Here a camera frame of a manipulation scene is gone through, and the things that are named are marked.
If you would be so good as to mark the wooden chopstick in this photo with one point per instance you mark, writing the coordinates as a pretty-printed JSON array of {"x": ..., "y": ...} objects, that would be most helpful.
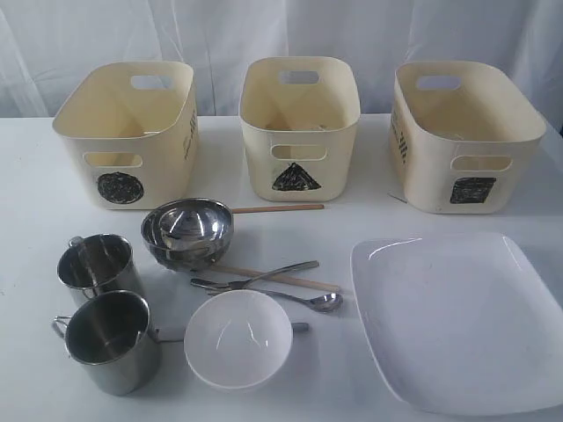
[
  {"x": 273, "y": 209},
  {"x": 281, "y": 278}
]

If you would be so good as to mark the steel fork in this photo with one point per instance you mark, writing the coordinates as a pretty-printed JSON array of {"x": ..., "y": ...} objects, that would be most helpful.
[{"x": 241, "y": 284}]

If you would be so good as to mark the steel bowl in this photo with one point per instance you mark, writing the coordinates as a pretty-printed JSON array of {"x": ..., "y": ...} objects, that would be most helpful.
[{"x": 188, "y": 235}]

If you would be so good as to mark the steel spoon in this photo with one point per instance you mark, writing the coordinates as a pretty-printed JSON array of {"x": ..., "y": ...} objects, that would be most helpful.
[{"x": 322, "y": 304}]

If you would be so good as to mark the white round bowl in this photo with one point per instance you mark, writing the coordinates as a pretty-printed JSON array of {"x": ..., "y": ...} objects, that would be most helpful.
[{"x": 237, "y": 341}]

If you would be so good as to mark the steel table knife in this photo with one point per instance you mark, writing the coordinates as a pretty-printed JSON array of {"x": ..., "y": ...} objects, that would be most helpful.
[{"x": 174, "y": 334}]

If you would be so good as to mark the steel mug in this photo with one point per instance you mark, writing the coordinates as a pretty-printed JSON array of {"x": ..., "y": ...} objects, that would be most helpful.
[
  {"x": 112, "y": 337},
  {"x": 94, "y": 265}
]

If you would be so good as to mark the cream bin with triangle mark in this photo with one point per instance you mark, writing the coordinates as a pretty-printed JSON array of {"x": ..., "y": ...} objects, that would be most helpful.
[{"x": 299, "y": 117}]

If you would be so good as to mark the cream bin with circle mark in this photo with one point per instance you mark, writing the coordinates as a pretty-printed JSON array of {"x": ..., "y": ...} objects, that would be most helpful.
[{"x": 131, "y": 130}]

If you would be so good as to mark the cream bin with square mark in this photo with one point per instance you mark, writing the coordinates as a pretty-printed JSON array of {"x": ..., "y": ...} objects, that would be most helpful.
[{"x": 461, "y": 136}]

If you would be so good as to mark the white square plate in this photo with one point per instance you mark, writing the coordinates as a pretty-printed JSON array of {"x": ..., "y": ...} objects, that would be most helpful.
[{"x": 459, "y": 324}]

